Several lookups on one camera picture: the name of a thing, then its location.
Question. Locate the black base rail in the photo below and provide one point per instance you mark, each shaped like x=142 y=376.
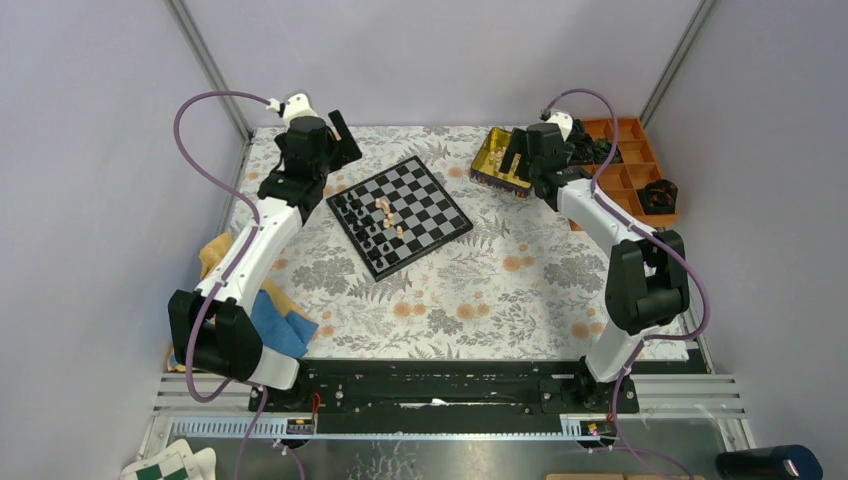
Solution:
x=448 y=397

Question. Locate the rolled dark floral tie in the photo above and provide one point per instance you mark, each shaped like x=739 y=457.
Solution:
x=585 y=152

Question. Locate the orange wooden divider tray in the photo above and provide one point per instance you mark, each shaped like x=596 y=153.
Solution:
x=622 y=180

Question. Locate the dark blue cylinder bottle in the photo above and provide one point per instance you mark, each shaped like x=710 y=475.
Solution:
x=784 y=462

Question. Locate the black grey chess board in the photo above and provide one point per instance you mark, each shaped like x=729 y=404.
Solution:
x=428 y=214

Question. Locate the floral table mat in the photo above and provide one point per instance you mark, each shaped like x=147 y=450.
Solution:
x=522 y=284

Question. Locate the blue yellow cloth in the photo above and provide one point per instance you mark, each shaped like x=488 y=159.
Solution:
x=282 y=324

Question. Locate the rolled black orange tie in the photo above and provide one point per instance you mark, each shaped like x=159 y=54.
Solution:
x=658 y=197

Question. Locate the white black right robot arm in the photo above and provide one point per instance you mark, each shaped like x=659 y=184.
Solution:
x=647 y=286

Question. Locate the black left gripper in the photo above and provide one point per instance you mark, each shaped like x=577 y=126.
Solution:
x=347 y=152

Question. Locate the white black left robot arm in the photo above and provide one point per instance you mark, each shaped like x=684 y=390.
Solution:
x=211 y=325

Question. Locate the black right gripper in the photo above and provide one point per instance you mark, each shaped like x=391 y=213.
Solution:
x=519 y=139

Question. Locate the gold tin box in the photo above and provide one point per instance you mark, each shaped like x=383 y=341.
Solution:
x=486 y=165

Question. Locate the rolled green floral tie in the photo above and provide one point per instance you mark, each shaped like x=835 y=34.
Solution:
x=601 y=150

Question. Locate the green white checker card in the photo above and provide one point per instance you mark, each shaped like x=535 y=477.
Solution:
x=176 y=462

